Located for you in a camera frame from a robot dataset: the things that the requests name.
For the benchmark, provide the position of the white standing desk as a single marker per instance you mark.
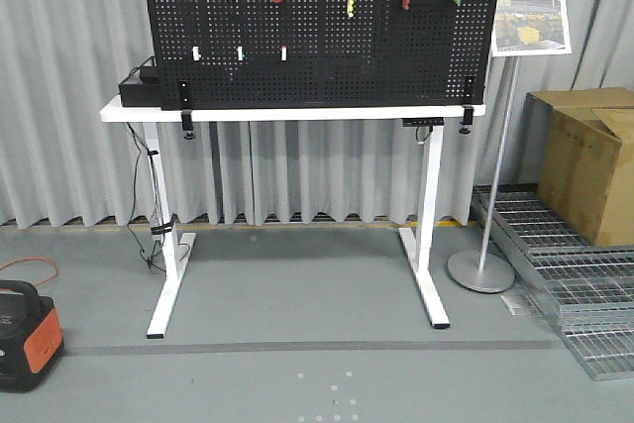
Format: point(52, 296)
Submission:
point(176, 248)

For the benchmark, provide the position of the desk control panel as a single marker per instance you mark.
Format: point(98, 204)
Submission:
point(422, 122)

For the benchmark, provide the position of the left black clamp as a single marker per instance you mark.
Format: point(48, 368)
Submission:
point(186, 112)

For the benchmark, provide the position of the black clamp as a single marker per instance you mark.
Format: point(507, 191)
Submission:
point(186, 112)
point(468, 107)

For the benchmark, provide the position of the black perforated pegboard panel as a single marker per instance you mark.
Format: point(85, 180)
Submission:
point(382, 57)

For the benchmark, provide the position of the right black clamp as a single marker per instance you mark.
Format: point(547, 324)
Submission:
point(468, 107)

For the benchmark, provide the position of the black box on desk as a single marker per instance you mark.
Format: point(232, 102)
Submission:
point(141, 87)

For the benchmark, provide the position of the metal sign stand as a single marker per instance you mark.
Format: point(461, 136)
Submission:
point(520, 28)

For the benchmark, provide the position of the cardboard box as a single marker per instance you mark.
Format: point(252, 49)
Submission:
point(587, 171)

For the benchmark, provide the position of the metal floor grating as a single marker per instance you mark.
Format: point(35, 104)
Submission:
point(585, 292)

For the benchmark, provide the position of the grey curtain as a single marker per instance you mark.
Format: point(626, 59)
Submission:
point(62, 61)

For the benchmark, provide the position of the orange black power station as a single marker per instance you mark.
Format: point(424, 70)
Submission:
point(31, 336)

